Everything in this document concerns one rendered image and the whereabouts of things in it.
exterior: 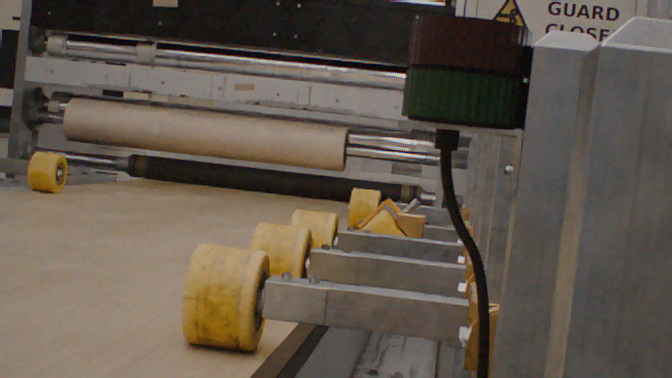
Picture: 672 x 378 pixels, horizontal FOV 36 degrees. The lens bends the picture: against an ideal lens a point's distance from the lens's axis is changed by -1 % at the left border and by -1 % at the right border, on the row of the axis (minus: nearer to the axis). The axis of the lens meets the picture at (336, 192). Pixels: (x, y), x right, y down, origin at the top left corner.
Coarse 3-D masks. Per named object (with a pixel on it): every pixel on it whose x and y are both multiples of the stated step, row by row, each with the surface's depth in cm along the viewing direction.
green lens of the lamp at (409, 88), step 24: (408, 72) 51; (432, 72) 49; (456, 72) 48; (408, 96) 50; (432, 96) 49; (456, 96) 48; (480, 96) 48; (504, 96) 49; (480, 120) 48; (504, 120) 49
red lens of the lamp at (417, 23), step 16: (416, 32) 50; (432, 32) 49; (448, 32) 48; (464, 32) 48; (480, 32) 48; (496, 32) 48; (512, 32) 49; (528, 32) 50; (416, 48) 50; (432, 48) 49; (448, 48) 49; (464, 48) 48; (480, 48) 48; (496, 48) 48; (512, 48) 49; (528, 48) 50; (448, 64) 49; (464, 64) 48; (480, 64) 48; (496, 64) 48; (512, 64) 49; (528, 64) 50
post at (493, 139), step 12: (492, 144) 99; (492, 156) 99; (492, 168) 99; (492, 180) 99; (492, 192) 99; (480, 216) 103; (480, 228) 99; (480, 240) 99; (480, 252) 99; (468, 372) 100
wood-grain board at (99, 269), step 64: (0, 192) 200; (64, 192) 217; (128, 192) 237; (192, 192) 261; (0, 256) 118; (64, 256) 123; (128, 256) 130; (0, 320) 83; (64, 320) 86; (128, 320) 89
